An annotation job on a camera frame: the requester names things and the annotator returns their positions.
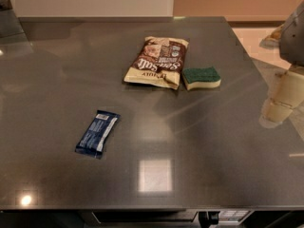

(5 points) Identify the brown sea salt chip bag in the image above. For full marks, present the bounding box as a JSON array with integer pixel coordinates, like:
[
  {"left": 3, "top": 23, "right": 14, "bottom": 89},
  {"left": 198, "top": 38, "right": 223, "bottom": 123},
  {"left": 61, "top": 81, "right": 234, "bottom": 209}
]
[{"left": 123, "top": 36, "right": 189, "bottom": 90}]

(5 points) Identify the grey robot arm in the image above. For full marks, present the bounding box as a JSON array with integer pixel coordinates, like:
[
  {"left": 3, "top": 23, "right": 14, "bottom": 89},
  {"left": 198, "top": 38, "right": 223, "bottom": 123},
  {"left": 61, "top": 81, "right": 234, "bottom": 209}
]
[{"left": 259, "top": 1, "right": 304, "bottom": 128}]

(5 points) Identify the blue rxbar blueberry wrapper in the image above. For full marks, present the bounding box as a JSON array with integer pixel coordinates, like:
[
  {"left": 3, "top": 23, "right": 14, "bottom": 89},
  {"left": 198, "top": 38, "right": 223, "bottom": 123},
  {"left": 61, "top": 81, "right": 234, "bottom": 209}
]
[{"left": 75, "top": 110, "right": 120, "bottom": 159}]

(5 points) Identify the green and yellow sponge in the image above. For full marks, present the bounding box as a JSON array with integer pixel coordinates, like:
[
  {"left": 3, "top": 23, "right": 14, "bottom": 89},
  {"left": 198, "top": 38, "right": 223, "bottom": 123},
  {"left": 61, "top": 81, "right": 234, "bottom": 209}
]
[{"left": 182, "top": 66, "right": 221, "bottom": 90}]

